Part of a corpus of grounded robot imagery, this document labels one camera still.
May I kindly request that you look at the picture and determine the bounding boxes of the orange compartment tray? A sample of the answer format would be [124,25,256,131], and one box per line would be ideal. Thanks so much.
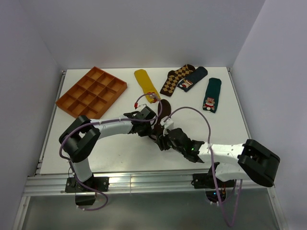
[54,67,128,129]

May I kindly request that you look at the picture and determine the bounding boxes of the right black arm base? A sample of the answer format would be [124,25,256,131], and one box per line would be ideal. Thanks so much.
[191,173,236,204]

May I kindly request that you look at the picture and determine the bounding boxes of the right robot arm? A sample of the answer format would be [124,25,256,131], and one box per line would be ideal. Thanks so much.
[156,128,280,187]

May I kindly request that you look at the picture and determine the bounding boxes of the brown striped-cuff sock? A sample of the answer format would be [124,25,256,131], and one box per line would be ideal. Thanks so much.
[149,99,171,146]

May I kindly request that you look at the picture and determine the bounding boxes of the dark green cartoon sock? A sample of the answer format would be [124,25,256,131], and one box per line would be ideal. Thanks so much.
[202,78,222,113]

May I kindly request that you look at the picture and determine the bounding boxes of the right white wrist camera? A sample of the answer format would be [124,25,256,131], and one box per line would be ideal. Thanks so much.
[160,118,174,136]

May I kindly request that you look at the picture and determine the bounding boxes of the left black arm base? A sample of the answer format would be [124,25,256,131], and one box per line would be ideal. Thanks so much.
[65,177,109,207]

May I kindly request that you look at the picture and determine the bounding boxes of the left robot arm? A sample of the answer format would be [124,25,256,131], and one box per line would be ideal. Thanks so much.
[59,105,157,191]

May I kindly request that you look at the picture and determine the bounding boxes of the yellow cartoon sock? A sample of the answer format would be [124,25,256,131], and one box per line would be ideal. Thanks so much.
[134,69,160,104]

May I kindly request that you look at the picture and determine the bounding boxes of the brown argyle sock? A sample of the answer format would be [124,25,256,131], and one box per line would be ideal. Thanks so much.
[160,64,196,97]

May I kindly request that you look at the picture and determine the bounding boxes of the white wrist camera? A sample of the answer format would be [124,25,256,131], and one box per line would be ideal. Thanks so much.
[160,118,174,136]
[135,104,147,112]

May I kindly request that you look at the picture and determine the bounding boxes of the navy blue cartoon sock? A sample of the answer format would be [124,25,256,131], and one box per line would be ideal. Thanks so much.
[177,67,208,92]

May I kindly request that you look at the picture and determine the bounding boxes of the aluminium frame rail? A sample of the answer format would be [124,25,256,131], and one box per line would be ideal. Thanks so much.
[23,167,275,196]

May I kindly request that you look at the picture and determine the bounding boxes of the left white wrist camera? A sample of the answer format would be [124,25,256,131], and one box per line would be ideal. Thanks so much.
[135,104,147,112]

